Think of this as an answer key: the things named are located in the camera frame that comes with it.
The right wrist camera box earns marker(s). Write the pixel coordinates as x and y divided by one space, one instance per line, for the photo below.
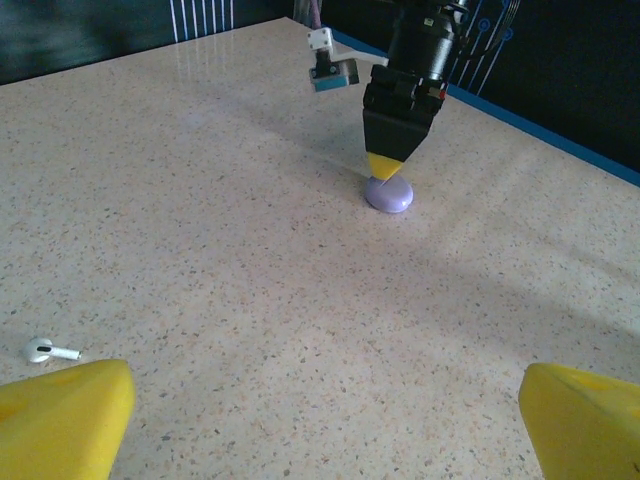
332 77

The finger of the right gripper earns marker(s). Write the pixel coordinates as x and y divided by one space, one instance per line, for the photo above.
395 140

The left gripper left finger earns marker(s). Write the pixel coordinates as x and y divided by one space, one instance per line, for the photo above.
55 425

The purple earbud charging case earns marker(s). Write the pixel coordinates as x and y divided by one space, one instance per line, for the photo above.
392 197

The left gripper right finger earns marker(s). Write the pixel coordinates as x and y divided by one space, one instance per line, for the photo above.
585 430

